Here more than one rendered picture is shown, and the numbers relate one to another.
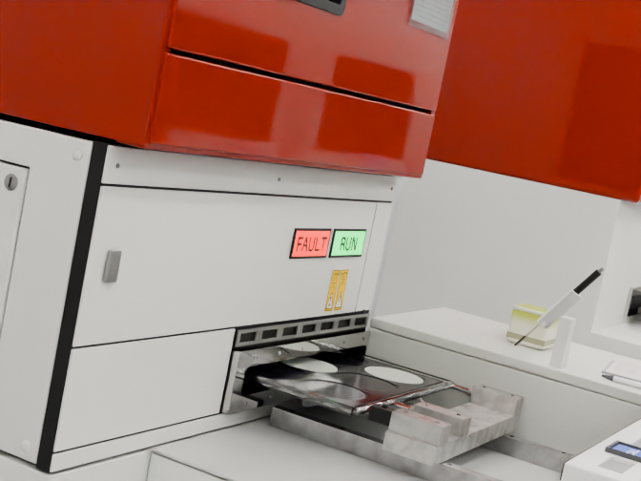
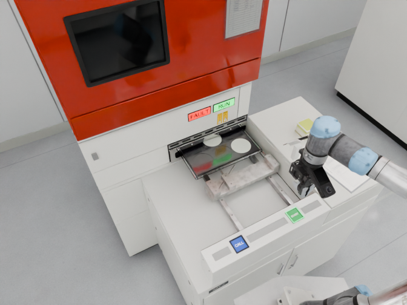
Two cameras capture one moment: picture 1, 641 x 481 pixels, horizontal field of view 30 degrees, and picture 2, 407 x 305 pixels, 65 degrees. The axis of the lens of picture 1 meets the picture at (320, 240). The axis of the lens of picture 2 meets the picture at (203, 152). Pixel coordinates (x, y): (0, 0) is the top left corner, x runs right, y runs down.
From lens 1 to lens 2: 1.40 m
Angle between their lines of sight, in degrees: 52
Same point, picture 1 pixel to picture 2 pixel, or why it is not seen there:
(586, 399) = not seen: hidden behind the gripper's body
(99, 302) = (95, 163)
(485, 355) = (273, 145)
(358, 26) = (184, 59)
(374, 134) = (214, 83)
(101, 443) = (117, 183)
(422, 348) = (258, 133)
